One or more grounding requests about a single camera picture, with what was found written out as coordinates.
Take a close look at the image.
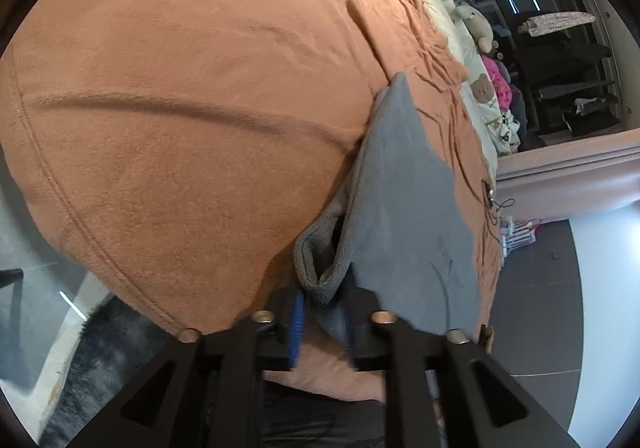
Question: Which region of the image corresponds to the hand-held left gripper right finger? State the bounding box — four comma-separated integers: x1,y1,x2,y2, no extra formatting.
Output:
345,273,583,448

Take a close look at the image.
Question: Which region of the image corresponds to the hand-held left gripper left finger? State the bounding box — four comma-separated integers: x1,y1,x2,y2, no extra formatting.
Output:
65,290,306,448

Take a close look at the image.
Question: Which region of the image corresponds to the grey t-shirt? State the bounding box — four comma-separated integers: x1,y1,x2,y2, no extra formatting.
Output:
294,72,483,344

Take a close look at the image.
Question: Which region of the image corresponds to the tan folded garment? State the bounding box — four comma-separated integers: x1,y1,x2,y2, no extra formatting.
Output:
477,323,496,356

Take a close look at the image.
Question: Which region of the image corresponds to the striped gift bag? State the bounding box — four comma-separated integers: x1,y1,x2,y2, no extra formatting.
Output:
505,218,543,249

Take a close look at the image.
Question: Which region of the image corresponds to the grey fluffy rug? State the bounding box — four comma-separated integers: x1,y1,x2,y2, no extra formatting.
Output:
37,295,186,448

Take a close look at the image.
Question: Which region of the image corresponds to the orange blanket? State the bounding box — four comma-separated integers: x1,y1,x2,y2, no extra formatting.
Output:
0,0,501,404

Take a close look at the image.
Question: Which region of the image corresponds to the black and white printed cloth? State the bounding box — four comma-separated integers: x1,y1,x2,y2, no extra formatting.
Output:
492,110,523,153

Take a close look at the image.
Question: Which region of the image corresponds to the pink curtain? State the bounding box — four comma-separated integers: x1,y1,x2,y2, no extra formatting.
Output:
495,128,640,223

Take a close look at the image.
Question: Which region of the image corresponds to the bear print pillow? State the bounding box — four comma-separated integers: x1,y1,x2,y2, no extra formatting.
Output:
462,70,523,156

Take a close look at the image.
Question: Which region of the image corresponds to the pink plush toy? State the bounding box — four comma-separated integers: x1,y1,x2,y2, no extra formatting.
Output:
482,55,511,108

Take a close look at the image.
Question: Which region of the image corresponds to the dark hanging garment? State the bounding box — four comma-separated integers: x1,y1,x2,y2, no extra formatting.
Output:
562,98,621,139
530,78,616,101

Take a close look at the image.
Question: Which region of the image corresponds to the cream plush toy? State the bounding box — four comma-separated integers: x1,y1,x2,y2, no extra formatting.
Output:
452,2,493,53

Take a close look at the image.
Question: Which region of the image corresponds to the black hanging coat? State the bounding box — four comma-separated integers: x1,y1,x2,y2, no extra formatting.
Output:
515,40,613,78

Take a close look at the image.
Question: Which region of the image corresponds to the floral hanging garment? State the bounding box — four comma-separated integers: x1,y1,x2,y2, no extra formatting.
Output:
517,12,597,36

